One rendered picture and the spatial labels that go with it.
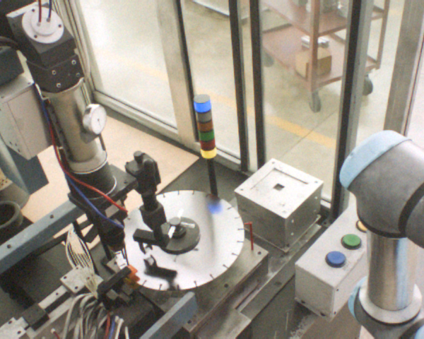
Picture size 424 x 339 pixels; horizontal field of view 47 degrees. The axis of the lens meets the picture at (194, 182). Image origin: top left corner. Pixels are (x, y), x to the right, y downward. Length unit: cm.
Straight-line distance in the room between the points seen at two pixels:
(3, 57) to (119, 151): 106
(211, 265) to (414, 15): 67
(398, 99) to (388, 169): 46
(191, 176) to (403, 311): 90
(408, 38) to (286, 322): 72
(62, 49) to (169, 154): 106
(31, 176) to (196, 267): 42
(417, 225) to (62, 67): 56
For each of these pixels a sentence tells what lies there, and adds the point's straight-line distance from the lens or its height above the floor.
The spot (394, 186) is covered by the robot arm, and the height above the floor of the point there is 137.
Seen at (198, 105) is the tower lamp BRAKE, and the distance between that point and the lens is 129.
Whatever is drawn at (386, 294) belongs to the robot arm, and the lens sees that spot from 99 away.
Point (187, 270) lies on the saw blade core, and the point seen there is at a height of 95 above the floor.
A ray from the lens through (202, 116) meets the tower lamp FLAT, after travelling 131.
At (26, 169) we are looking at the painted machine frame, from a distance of 100.
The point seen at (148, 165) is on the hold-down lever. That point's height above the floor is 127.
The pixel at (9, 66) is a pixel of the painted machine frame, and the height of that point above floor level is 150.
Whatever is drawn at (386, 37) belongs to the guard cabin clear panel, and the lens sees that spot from 115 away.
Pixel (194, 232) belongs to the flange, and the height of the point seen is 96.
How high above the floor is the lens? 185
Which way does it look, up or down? 41 degrees down
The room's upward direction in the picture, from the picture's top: 9 degrees counter-clockwise
